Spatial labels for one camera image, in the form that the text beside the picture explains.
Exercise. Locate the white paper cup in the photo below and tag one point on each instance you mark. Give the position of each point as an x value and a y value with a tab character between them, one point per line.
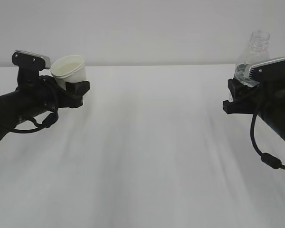
69	69

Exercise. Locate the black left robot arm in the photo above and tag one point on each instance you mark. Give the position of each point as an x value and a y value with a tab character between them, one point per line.
10	123

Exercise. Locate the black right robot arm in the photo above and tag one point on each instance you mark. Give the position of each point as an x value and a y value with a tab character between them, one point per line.
278	127

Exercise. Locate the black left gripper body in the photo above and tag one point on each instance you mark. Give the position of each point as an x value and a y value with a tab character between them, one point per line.
35	97

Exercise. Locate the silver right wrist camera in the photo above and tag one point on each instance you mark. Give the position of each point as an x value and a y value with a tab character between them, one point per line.
266	71

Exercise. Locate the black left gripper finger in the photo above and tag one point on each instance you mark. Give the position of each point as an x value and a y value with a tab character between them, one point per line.
77	89
48	80

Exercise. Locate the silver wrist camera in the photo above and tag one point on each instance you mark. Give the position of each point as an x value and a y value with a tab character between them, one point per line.
30	61
266	71

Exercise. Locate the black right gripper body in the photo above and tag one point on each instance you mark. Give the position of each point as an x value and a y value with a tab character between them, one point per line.
268	100

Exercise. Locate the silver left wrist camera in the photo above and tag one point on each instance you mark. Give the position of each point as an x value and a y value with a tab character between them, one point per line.
30	61

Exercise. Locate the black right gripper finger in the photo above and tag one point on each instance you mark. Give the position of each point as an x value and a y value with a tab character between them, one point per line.
236	89

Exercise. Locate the clear water bottle green label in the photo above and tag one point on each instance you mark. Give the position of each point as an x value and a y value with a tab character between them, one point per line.
255	51

